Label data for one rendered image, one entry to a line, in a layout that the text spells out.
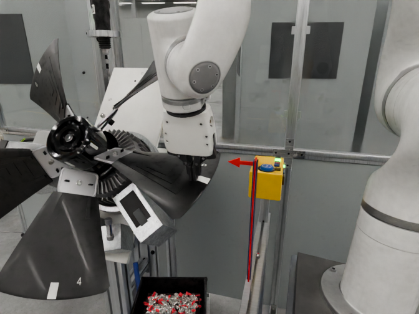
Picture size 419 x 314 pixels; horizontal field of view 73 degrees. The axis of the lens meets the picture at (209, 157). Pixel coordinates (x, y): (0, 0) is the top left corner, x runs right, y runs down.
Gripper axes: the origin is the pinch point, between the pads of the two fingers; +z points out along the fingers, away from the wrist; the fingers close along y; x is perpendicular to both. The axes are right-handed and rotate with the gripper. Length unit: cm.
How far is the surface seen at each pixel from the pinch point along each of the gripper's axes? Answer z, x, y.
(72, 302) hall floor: 128, -15, 95
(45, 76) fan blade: -12, -21, 51
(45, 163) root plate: 3.7, -0.3, 41.4
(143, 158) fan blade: 1.2, -3.5, 14.0
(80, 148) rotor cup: -3.5, 1.0, 27.0
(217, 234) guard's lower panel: 89, -51, 12
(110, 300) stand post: 64, 5, 38
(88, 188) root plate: 7.8, 2.5, 27.8
